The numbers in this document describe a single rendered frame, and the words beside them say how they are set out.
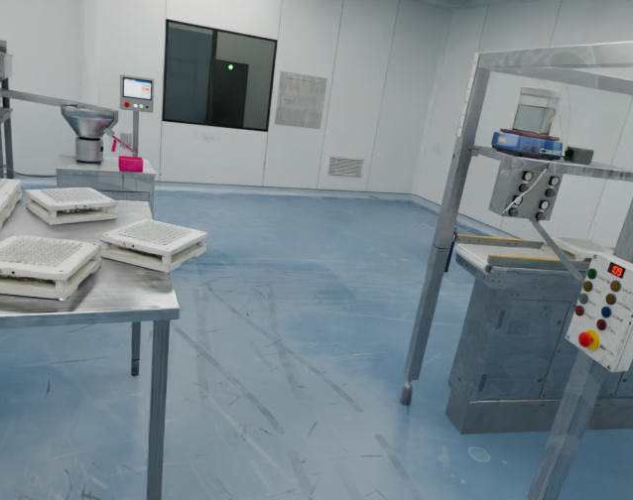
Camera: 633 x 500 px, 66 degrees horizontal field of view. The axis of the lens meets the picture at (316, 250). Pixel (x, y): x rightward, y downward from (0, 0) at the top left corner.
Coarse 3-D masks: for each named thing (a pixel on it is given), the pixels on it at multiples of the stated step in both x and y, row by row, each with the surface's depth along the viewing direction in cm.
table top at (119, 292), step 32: (32, 224) 170; (64, 224) 175; (96, 224) 180; (96, 288) 130; (128, 288) 133; (160, 288) 136; (0, 320) 111; (32, 320) 113; (64, 320) 116; (96, 320) 119; (128, 320) 122
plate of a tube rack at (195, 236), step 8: (128, 224) 162; (112, 232) 153; (192, 232) 164; (200, 232) 165; (104, 240) 149; (112, 240) 148; (120, 240) 148; (128, 240) 148; (136, 240) 149; (176, 240) 154; (184, 240) 155; (192, 240) 157; (200, 240) 163; (136, 248) 147; (144, 248) 146; (152, 248) 145; (160, 248) 145; (168, 248) 146; (176, 248) 148; (184, 248) 152; (168, 256) 145
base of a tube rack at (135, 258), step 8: (112, 248) 152; (192, 248) 163; (200, 248) 164; (104, 256) 151; (112, 256) 150; (120, 256) 149; (128, 256) 148; (136, 256) 149; (144, 256) 150; (176, 256) 154; (184, 256) 154; (192, 256) 162; (136, 264) 148; (144, 264) 148; (152, 264) 147; (160, 264) 146; (176, 264) 150; (168, 272) 146
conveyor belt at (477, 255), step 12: (456, 252) 221; (468, 252) 213; (480, 252) 213; (492, 252) 216; (504, 252) 218; (516, 252) 221; (528, 252) 224; (540, 252) 227; (480, 264) 202; (492, 264) 200
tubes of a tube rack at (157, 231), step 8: (144, 224) 162; (152, 224) 163; (160, 224) 164; (128, 232) 153; (136, 232) 154; (144, 232) 155; (152, 232) 155; (160, 232) 156; (168, 232) 158; (176, 232) 159
